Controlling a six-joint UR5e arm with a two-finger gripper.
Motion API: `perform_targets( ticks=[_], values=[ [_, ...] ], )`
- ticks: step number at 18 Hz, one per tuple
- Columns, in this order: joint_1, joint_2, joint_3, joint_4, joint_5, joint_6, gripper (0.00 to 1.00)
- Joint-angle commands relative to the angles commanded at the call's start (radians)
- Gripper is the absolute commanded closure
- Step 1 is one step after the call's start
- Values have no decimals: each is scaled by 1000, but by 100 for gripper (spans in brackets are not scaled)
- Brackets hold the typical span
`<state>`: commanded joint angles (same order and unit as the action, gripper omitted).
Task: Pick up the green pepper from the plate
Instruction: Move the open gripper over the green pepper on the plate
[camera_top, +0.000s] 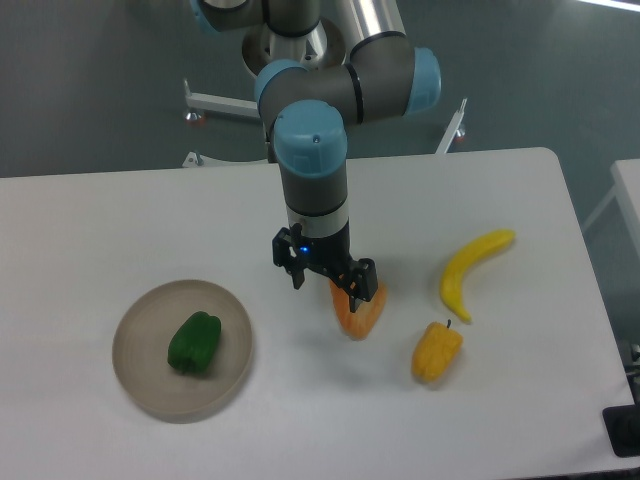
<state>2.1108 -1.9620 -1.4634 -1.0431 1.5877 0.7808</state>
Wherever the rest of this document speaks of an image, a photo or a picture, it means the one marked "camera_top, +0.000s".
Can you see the white metal stand frame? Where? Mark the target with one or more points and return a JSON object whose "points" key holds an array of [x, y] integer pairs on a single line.
{"points": [[200, 104]]}

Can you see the white side table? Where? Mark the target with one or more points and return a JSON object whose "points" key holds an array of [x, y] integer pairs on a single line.
{"points": [[625, 192]]}

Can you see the yellow bell pepper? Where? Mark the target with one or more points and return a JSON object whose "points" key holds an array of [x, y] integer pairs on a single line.
{"points": [[435, 352]]}

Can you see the yellow banana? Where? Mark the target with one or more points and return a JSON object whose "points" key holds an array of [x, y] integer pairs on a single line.
{"points": [[463, 261]]}

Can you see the black device at edge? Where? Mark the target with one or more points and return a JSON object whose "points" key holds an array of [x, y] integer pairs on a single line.
{"points": [[622, 425]]}

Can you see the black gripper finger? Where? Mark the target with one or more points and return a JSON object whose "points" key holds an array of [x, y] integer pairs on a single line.
{"points": [[285, 256], [358, 280]]}

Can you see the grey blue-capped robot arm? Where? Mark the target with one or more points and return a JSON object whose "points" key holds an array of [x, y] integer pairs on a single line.
{"points": [[305, 113]]}

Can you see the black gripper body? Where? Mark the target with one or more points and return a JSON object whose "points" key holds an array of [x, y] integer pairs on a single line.
{"points": [[329, 256]]}

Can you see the green bell pepper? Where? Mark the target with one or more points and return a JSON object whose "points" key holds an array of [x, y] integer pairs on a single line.
{"points": [[194, 344]]}

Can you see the beige round plate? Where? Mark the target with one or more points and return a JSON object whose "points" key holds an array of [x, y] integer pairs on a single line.
{"points": [[141, 340]]}

